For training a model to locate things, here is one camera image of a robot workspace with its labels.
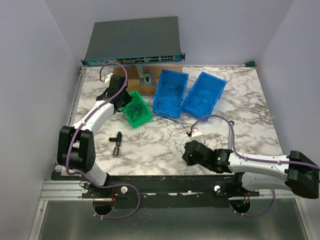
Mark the blue plastic bin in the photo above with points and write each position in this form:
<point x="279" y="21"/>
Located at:
<point x="203" y="96"/>
<point x="170" y="92"/>

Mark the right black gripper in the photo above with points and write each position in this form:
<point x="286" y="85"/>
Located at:
<point x="188" y="161"/>

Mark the small dark metal socket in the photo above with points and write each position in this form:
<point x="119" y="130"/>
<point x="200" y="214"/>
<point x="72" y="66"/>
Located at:
<point x="116" y="151"/>

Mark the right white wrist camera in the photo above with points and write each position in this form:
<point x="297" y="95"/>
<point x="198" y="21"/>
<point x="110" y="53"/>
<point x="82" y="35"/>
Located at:
<point x="195" y="135"/>

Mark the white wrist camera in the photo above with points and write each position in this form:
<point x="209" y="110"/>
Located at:
<point x="195" y="135"/>
<point x="106" y="79"/>

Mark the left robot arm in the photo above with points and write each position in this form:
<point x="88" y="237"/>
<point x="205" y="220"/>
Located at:
<point x="76" y="145"/>

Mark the black T-shaped tool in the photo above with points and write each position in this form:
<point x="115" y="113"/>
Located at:
<point x="117" y="139"/>

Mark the chrome combination wrench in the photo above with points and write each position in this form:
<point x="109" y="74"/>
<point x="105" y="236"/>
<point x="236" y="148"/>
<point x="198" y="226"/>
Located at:
<point x="173" y="121"/>

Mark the grey network switch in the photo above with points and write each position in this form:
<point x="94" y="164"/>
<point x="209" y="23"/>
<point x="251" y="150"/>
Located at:
<point x="134" y="41"/>

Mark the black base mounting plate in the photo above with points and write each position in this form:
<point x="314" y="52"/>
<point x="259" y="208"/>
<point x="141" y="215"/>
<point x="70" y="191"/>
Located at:
<point x="168" y="191"/>

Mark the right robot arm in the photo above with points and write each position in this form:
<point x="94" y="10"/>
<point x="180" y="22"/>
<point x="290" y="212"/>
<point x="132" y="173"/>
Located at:
<point x="294" y="172"/>

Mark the green plastic bin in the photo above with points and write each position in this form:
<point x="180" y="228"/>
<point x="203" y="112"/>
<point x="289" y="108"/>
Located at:
<point x="137" y="111"/>

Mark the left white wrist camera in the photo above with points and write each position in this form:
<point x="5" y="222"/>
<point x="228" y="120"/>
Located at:
<point x="106" y="79"/>

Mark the green handled screwdriver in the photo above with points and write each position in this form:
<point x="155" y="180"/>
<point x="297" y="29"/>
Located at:
<point x="249" y="64"/>

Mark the left blue plastic bin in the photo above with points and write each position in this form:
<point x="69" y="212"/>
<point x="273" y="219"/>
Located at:
<point x="170" y="92"/>

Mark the grey ratchet wrench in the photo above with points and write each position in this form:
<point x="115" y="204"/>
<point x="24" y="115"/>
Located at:
<point x="231" y="136"/>

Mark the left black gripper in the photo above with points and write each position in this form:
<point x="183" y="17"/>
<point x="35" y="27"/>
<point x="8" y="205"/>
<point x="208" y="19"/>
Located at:
<point x="128" y="98"/>

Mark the aluminium side rail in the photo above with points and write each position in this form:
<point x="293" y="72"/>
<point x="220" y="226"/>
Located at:
<point x="76" y="98"/>

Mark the grey metal stand bracket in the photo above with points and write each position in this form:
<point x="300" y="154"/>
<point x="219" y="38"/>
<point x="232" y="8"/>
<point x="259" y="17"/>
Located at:
<point x="146" y="76"/>

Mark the right blue plastic bin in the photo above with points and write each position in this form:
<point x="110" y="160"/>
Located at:
<point x="203" y="96"/>

